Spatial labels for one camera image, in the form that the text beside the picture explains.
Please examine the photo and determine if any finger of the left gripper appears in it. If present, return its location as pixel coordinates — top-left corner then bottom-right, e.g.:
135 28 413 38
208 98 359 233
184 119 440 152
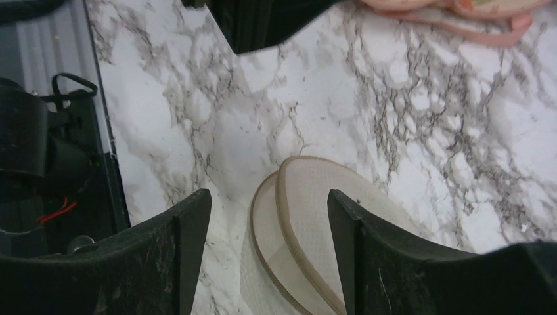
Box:
182 0 339 54

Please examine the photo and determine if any beige mesh laundry bag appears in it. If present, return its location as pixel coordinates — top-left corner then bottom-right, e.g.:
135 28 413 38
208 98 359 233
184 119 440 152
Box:
248 156 418 314

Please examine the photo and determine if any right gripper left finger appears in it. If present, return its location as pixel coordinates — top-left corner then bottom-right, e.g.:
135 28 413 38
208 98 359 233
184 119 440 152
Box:
1 189 212 314

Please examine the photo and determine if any floral orange sleep mask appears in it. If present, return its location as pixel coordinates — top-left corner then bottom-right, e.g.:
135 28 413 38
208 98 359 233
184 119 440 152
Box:
363 0 550 47

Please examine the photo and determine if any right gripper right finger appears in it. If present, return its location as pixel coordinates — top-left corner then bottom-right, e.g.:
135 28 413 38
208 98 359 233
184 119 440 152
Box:
328 190 556 314

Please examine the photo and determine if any black metal base rail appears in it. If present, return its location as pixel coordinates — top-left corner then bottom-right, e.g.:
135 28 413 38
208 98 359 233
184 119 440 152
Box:
1 1 130 257

